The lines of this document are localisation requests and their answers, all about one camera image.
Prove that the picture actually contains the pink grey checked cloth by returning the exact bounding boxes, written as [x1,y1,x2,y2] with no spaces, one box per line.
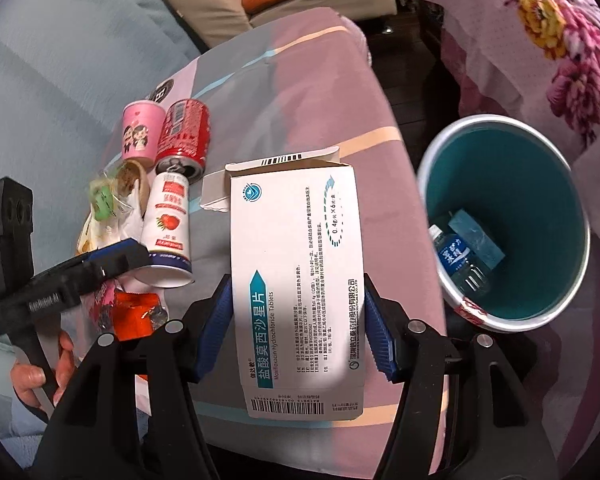
[75,7,448,480]

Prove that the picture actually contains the clear plastic water bottle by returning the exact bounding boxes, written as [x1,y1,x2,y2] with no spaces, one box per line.
[427,224,493,297]

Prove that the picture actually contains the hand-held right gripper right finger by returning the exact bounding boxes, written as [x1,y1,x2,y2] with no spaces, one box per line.
[362,272,546,480]

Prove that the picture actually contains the red drink can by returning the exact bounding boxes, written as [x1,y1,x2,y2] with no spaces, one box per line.
[154,98,212,184]

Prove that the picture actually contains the beige sofa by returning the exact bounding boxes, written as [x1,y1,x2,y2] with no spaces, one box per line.
[147,0,398,51]

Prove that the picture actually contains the person's left hand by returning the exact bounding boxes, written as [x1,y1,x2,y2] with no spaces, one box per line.
[10,332,78,411]

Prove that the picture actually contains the orange yellow snack packet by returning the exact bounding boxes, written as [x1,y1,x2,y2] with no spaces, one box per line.
[75,212,106,256]

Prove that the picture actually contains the teal waste bin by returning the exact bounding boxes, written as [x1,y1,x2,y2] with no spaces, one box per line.
[416,115,592,335]

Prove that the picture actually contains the pink red wrapper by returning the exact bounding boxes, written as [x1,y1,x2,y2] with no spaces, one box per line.
[82,280,118,333]

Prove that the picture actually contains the brown coconut shell bowl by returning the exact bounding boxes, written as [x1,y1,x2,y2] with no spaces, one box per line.
[111,159,149,211]

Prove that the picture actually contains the green clear snack wrapper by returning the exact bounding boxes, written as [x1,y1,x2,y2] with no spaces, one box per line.
[89,172,126,221]

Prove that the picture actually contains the teal paper box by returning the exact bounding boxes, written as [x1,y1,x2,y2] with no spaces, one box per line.
[447,209,507,267]

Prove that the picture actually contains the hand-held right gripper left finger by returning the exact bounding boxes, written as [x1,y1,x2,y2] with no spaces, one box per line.
[45,274,233,480]

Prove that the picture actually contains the white medicine box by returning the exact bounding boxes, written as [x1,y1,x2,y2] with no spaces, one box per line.
[202,146,368,422]

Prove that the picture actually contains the light blue sheet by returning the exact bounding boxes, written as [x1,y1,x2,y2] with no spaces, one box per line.
[0,0,206,461]

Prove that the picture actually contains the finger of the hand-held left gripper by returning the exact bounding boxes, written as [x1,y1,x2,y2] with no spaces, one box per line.
[32,239,142,283]
[82,246,153,293]

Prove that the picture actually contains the pink paper cup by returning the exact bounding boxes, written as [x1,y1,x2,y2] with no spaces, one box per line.
[120,101,167,167]

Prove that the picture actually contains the floral pink blanket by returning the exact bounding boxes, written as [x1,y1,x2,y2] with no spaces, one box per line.
[400,0,600,461]

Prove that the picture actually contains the white strawberry drink can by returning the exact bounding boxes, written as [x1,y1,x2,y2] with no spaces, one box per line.
[132,171,196,288]

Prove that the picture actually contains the orange foil wrapper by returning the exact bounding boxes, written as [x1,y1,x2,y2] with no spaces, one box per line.
[112,290,170,342]

